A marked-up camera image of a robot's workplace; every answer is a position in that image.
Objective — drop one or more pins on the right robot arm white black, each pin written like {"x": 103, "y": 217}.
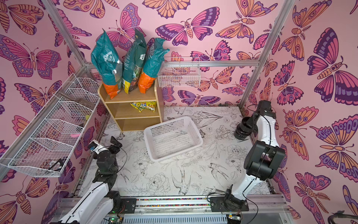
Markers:
{"x": 263, "y": 159}

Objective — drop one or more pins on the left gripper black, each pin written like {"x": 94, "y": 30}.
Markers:
{"x": 116, "y": 143}

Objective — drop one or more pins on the teal orange fertilizer bag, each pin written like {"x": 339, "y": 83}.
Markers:
{"x": 106, "y": 60}
{"x": 153, "y": 62}

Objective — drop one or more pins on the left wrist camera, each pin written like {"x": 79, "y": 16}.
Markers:
{"x": 94, "y": 146}

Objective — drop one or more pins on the white plastic basket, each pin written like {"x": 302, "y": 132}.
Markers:
{"x": 172, "y": 138}

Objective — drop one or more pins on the yellow snack bag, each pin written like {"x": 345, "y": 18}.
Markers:
{"x": 146, "y": 105}

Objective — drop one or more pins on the dark green yellow fertilizer bag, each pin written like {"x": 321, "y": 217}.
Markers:
{"x": 134, "y": 62}

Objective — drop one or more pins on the long white wire basket rack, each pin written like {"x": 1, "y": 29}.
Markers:
{"x": 47, "y": 138}

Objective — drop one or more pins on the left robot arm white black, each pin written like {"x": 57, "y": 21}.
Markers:
{"x": 100, "y": 199}

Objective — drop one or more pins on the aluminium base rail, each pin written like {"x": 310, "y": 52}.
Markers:
{"x": 199, "y": 204}

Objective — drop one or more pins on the wooden shelf unit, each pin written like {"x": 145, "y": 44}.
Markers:
{"x": 129, "y": 118}

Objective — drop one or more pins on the black camera lens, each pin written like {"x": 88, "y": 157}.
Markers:
{"x": 244, "y": 129}

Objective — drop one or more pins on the small white wire basket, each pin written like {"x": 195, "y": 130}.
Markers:
{"x": 177, "y": 72}

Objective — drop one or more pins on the black item in rack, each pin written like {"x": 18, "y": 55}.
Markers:
{"x": 57, "y": 166}

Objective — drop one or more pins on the pink item in rack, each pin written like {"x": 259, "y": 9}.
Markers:
{"x": 75, "y": 135}

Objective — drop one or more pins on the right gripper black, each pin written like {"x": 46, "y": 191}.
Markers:
{"x": 264, "y": 107}

